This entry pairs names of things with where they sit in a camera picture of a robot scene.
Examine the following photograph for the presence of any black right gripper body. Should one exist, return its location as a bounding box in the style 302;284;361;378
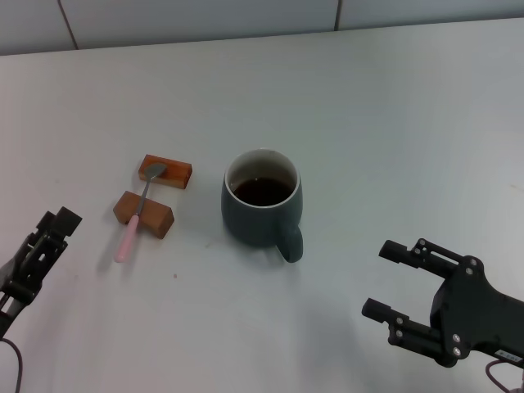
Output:
428;255;524;368

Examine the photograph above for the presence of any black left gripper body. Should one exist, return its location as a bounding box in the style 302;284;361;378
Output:
0;246;44;335

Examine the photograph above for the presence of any pink handled metal spoon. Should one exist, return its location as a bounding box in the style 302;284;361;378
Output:
114;162;168;264

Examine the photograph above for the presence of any grey ceramic cup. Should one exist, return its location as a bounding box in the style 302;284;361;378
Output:
220;147;305;264

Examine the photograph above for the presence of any arched wooden block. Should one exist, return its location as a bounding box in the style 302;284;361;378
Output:
112;190;175;241

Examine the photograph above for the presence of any rectangular wooden block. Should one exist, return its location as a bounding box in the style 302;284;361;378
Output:
138;153;193;190

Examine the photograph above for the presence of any reddish right gripper cable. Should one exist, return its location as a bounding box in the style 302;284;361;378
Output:
485;359;524;393

